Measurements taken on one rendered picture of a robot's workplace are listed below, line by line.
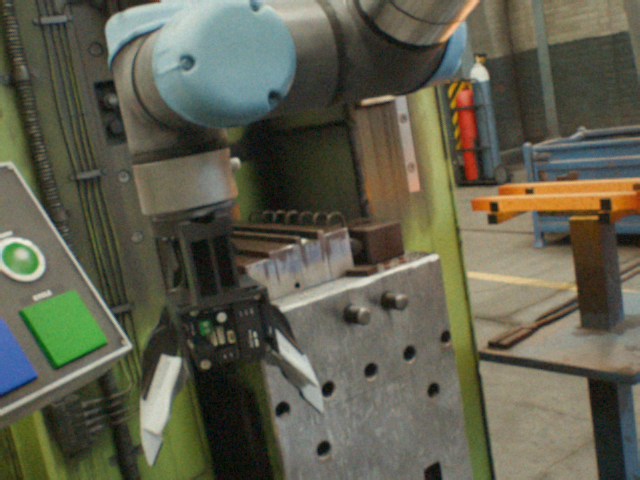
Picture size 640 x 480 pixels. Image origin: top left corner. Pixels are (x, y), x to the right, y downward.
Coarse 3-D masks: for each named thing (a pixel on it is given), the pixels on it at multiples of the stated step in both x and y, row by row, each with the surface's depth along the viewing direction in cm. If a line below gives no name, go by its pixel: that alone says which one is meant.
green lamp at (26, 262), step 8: (8, 248) 81; (16, 248) 81; (24, 248) 82; (8, 256) 80; (16, 256) 81; (24, 256) 82; (32, 256) 82; (8, 264) 80; (16, 264) 80; (24, 264) 81; (32, 264) 82; (16, 272) 80; (24, 272) 81; (32, 272) 81
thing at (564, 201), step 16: (592, 192) 119; (608, 192) 117; (624, 192) 115; (480, 208) 133; (512, 208) 128; (528, 208) 126; (544, 208) 124; (560, 208) 121; (576, 208) 119; (592, 208) 117
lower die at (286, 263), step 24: (240, 240) 129; (264, 240) 124; (288, 240) 117; (336, 240) 120; (240, 264) 113; (264, 264) 112; (288, 264) 115; (312, 264) 117; (336, 264) 120; (288, 288) 115
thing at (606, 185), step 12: (588, 180) 132; (612, 180) 128; (624, 180) 125; (636, 180) 123; (504, 192) 143; (516, 192) 141; (540, 192) 137; (552, 192) 135; (564, 192) 133; (576, 192) 131; (588, 192) 130
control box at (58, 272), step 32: (0, 192) 85; (0, 224) 82; (32, 224) 85; (0, 256) 80; (64, 256) 86; (0, 288) 78; (32, 288) 80; (64, 288) 83; (96, 320) 84; (32, 352) 76; (96, 352) 81; (32, 384) 74; (64, 384) 77; (0, 416) 70
